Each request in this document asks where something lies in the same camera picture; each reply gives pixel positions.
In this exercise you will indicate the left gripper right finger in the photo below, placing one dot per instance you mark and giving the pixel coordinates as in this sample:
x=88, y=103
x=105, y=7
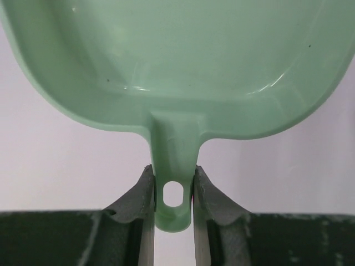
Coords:
x=227, y=234

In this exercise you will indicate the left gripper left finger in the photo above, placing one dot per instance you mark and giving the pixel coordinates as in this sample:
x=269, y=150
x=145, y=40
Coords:
x=121, y=234

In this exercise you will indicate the green plastic dustpan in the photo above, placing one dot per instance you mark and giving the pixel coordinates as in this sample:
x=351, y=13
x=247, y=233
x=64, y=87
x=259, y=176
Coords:
x=180, y=73

